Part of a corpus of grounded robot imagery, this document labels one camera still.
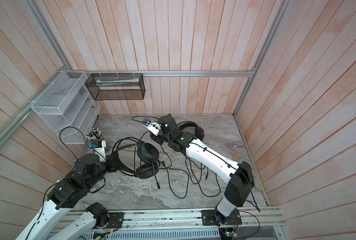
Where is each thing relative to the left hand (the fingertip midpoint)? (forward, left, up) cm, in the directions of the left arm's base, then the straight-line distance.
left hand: (119, 158), depth 70 cm
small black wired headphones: (+28, -43, -15) cm, 54 cm away
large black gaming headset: (-4, -16, +10) cm, 19 cm away
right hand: (+16, -16, +4) cm, 23 cm away
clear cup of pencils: (+21, +24, -9) cm, 33 cm away
